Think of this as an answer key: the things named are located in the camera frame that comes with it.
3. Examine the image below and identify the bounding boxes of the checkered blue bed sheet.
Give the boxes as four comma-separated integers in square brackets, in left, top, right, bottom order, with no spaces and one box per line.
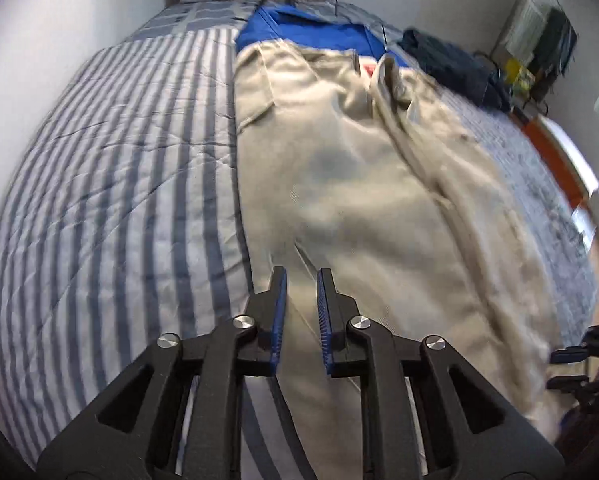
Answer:
[127,0,598,346]

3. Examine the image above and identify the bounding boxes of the dark navy folded garment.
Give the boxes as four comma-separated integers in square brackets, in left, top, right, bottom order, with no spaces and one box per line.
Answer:
[398,28,512,114]

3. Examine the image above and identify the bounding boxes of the black clothes rack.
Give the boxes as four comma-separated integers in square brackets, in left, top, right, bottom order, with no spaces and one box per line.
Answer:
[475,0,578,115]

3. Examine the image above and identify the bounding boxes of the beige and blue jacket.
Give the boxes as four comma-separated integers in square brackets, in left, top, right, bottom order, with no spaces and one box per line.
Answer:
[234,6,560,479]

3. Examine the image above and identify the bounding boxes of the yellow box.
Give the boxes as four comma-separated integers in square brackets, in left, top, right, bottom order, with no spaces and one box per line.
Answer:
[505,56,536,100]

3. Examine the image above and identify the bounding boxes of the striped blue white quilt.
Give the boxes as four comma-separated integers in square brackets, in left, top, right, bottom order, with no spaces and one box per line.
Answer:
[0,27,321,480]

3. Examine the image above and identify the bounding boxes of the striped hanging towel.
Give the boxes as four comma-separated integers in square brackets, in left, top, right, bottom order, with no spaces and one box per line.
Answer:
[500,0,553,65]

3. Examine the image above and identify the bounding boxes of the dark hanging clothes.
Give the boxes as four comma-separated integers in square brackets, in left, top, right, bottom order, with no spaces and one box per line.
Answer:
[531,6,578,77]

